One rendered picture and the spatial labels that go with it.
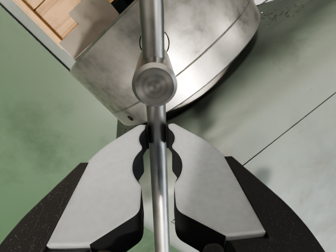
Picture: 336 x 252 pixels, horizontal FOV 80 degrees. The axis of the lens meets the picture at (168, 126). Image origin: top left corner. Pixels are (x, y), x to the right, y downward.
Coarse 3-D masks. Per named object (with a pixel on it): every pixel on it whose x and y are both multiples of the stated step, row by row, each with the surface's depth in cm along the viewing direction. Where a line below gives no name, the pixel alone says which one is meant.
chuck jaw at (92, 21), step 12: (84, 0) 31; (96, 0) 31; (108, 0) 32; (72, 12) 31; (84, 12) 31; (96, 12) 32; (108, 12) 32; (84, 24) 32; (96, 24) 32; (108, 24) 33; (72, 36) 32; (84, 36) 32; (96, 36) 33; (72, 48) 32; (84, 48) 33
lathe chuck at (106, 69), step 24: (168, 0) 21; (192, 0) 22; (216, 0) 23; (240, 0) 26; (120, 24) 22; (168, 24) 22; (192, 24) 23; (216, 24) 24; (96, 48) 24; (120, 48) 23; (168, 48) 23; (192, 48) 24; (72, 72) 30; (96, 72) 26; (120, 72) 25; (96, 96) 32; (120, 96) 28
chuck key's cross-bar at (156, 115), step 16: (144, 0) 9; (160, 0) 9; (144, 16) 10; (160, 16) 10; (144, 32) 10; (160, 32) 10; (144, 48) 10; (160, 48) 10; (160, 112) 12; (160, 128) 13; (160, 144) 13; (160, 160) 13; (160, 176) 14; (160, 192) 14; (160, 208) 14; (160, 224) 15; (160, 240) 15
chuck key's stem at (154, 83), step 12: (144, 60) 10; (156, 60) 10; (168, 60) 11; (144, 72) 9; (156, 72) 9; (168, 72) 9; (132, 84) 10; (144, 84) 10; (156, 84) 10; (168, 84) 10; (144, 96) 10; (156, 96) 10; (168, 96) 10
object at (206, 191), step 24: (168, 144) 13; (192, 144) 10; (192, 168) 9; (216, 168) 9; (192, 192) 8; (216, 192) 8; (240, 192) 8; (192, 216) 7; (216, 216) 7; (240, 216) 7; (192, 240) 7; (216, 240) 6
